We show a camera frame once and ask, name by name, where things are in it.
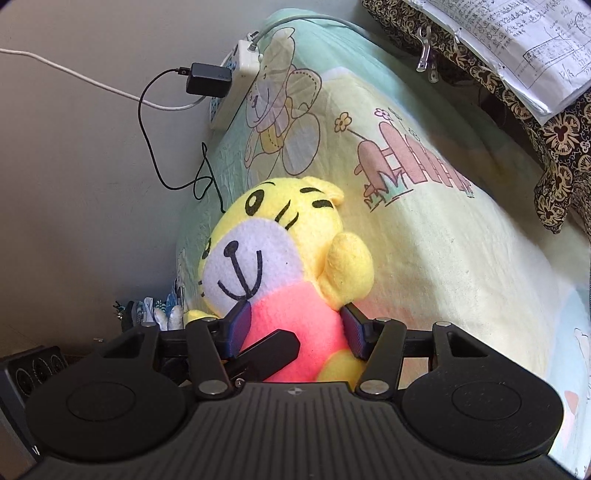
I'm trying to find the yellow tiger plush toy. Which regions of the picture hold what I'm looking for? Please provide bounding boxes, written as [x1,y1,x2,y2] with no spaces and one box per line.
[184,176,375,385]

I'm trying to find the pile of colourful clothes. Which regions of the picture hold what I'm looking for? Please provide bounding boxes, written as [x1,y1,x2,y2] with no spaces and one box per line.
[113,293,183,332]

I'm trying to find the cartoon print bed sheet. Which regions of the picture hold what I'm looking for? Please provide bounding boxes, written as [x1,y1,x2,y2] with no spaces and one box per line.
[176,9,590,477]

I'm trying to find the black floral patterned cloth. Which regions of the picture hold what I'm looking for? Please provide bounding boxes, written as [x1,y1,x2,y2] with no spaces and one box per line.
[361,0,591,235]

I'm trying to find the black charger adapter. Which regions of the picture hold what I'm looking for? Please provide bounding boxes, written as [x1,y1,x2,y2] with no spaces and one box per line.
[185,63,232,98]

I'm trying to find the white power strip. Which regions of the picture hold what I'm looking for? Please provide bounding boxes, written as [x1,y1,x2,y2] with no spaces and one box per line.
[209,31,260,131]

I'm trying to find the metal clip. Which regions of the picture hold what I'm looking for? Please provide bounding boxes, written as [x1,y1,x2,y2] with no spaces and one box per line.
[416,26,440,84]

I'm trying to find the handwritten paper notebook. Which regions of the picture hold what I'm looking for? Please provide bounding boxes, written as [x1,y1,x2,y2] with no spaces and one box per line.
[410,0,591,125]

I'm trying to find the black charging cable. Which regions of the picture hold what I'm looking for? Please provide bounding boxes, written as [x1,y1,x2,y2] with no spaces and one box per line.
[137,67,228,214]

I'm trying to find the white power strip cord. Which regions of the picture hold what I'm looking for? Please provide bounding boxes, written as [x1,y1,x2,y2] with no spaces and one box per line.
[0,47,206,112]

